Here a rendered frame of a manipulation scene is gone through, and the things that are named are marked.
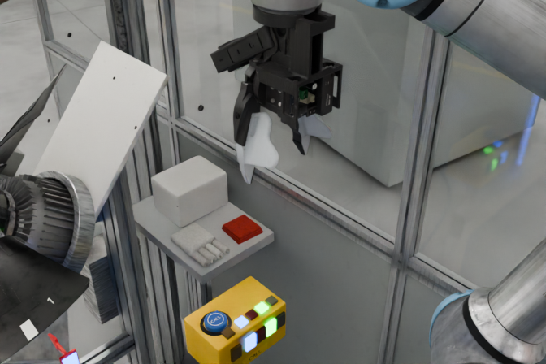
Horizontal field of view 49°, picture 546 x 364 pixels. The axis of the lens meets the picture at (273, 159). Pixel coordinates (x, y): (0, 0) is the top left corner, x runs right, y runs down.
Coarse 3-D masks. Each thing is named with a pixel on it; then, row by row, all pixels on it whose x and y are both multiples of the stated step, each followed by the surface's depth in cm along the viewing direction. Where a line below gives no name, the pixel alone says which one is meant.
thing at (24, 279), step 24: (0, 240) 105; (0, 264) 101; (24, 264) 101; (48, 264) 101; (0, 288) 97; (24, 288) 97; (48, 288) 97; (72, 288) 96; (0, 312) 95; (24, 312) 94; (48, 312) 94; (0, 336) 92; (24, 336) 92; (0, 360) 90
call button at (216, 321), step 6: (216, 312) 106; (204, 318) 105; (210, 318) 105; (216, 318) 105; (222, 318) 105; (210, 324) 104; (216, 324) 104; (222, 324) 104; (210, 330) 103; (216, 330) 103; (222, 330) 104
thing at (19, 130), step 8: (56, 80) 101; (48, 88) 100; (40, 96) 103; (48, 96) 96; (32, 104) 102; (40, 104) 96; (32, 112) 96; (40, 112) 94; (24, 120) 97; (32, 120) 113; (16, 128) 97; (24, 128) 111; (8, 136) 98; (16, 136) 110; (0, 144) 100; (8, 144) 108; (16, 144) 113; (0, 152) 107; (8, 152) 112; (0, 160) 111
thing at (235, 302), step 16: (240, 288) 112; (256, 288) 112; (208, 304) 109; (224, 304) 109; (240, 304) 109; (256, 304) 109; (192, 320) 106; (256, 320) 106; (192, 336) 106; (208, 336) 103; (240, 336) 103; (272, 336) 111; (192, 352) 109; (208, 352) 103; (224, 352) 101; (256, 352) 109
